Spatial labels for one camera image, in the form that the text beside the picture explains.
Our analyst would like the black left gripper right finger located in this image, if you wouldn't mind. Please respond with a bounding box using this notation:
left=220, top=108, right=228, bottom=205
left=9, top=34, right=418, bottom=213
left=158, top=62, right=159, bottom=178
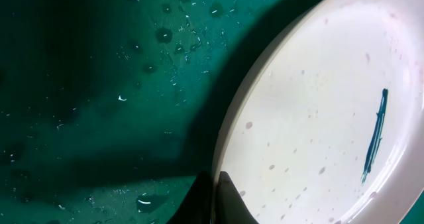
left=215, top=171, right=258, bottom=224

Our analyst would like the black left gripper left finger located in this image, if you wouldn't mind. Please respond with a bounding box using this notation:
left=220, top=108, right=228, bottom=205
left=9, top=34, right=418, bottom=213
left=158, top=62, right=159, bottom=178
left=167, top=172, right=212, bottom=224

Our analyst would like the pink plastic plate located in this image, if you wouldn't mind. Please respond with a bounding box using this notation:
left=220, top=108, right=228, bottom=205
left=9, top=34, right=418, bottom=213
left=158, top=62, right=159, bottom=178
left=213, top=0, right=423, bottom=224

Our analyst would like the teal plastic tray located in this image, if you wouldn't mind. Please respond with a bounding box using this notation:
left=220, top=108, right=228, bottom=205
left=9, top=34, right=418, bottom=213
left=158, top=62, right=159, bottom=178
left=0, top=0, right=424, bottom=224

